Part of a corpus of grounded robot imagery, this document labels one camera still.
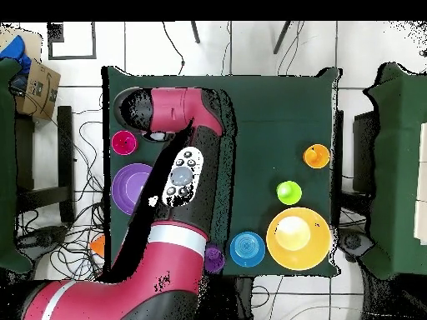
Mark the orange bowl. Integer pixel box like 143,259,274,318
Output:
88,232,106,258

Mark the green cup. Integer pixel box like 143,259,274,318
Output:
275,180,303,206

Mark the blue bowl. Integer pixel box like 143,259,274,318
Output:
229,231,266,268

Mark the purple cup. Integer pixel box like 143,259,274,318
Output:
203,243,226,274

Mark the purple bowl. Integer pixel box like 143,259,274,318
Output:
111,162,153,216

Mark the pink cup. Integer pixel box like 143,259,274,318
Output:
111,130,138,157

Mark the dark green tablecloth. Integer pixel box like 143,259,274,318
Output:
101,65,343,278

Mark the orange cup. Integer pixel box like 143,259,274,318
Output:
302,143,331,170

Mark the large yellow bowl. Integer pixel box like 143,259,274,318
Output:
265,207,333,271

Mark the black stand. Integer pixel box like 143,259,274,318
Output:
14,105,76,224

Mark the black chair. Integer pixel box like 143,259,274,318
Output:
352,111,379,194

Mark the grey floor device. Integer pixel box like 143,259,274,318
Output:
338,229,374,261
16,226,68,258

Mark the green cloth covered table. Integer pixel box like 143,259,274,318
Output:
361,62,427,281
0,57,34,274

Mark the printed cardboard box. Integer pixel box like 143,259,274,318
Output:
14,59,62,122

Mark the white box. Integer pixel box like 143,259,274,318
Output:
413,121,427,246

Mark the blue cloth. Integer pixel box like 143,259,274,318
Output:
0,34,33,76

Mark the thin black cable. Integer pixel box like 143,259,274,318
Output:
162,21,186,76

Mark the tangle of black cables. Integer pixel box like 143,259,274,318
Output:
49,109,111,281

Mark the black floor frame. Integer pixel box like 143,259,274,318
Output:
47,21,98,61

